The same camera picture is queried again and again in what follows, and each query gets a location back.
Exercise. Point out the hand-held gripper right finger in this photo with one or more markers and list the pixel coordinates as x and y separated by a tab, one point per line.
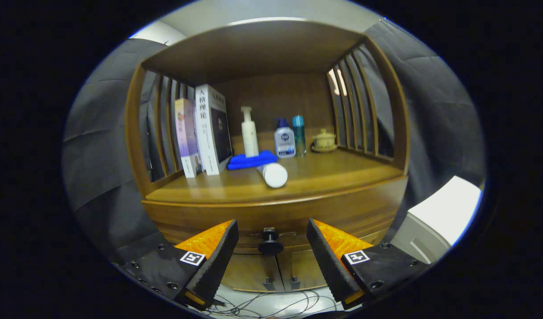
328	266

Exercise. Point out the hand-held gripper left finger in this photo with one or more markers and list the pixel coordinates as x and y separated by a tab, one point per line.
214	268

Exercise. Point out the black drawer knob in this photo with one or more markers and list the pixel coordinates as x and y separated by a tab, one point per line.
270	247

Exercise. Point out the brown wooden drawer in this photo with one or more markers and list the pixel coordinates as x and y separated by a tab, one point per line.
275	212

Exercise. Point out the white cosmetic tube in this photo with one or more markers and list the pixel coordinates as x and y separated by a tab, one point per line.
275	175

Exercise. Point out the wooden cabinet door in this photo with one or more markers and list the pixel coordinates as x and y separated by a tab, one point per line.
249	270
302	266

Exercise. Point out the wooden countertop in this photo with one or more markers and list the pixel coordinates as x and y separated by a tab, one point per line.
333	173

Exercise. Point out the brown wooden cabinet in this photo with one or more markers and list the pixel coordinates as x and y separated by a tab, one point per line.
253	48

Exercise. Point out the blue folded cloth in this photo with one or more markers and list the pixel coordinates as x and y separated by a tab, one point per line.
247	161

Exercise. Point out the beige saucer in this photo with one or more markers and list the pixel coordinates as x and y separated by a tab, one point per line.
324	150

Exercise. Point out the beige lidded teacup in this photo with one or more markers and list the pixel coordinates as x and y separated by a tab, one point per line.
324	139

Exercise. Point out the white bottle blue cap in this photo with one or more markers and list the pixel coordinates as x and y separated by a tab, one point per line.
284	141

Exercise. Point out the purple book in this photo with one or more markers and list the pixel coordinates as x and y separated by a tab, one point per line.
187	137

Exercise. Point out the teal slim bottle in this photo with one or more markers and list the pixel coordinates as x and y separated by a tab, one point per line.
299	135

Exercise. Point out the white grey book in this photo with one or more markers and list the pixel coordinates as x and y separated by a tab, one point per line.
207	133

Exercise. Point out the white pump bottle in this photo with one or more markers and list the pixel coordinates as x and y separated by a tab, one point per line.
250	137

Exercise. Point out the black backdrop cloth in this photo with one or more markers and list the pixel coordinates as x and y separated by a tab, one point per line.
98	155

